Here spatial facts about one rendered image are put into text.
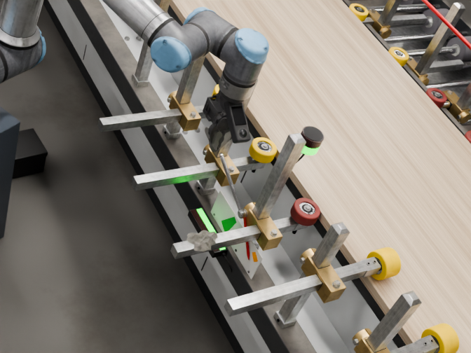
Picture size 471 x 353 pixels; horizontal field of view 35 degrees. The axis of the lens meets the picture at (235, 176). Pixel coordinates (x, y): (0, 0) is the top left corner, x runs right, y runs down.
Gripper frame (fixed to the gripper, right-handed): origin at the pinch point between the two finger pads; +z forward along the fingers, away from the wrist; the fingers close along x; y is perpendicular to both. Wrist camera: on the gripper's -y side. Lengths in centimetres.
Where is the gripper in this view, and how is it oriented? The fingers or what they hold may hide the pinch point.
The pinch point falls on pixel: (216, 150)
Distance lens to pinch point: 208.8
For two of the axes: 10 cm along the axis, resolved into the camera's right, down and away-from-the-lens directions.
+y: -4.6, -7.2, 5.2
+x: -8.4, 1.6, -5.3
